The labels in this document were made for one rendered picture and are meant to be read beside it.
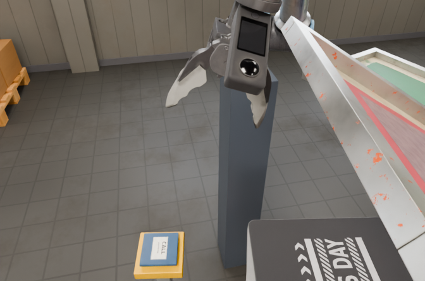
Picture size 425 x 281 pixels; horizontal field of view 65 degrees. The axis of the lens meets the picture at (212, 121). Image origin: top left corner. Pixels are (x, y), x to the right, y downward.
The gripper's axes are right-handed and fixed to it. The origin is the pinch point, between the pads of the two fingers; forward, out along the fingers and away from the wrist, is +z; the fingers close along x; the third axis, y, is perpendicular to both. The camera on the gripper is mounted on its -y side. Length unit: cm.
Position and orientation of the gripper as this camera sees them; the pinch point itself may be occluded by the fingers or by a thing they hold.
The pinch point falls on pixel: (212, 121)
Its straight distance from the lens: 52.6
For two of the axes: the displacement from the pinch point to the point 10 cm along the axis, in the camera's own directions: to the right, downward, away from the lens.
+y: -0.3, -5.9, 8.1
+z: -2.9, 7.8, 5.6
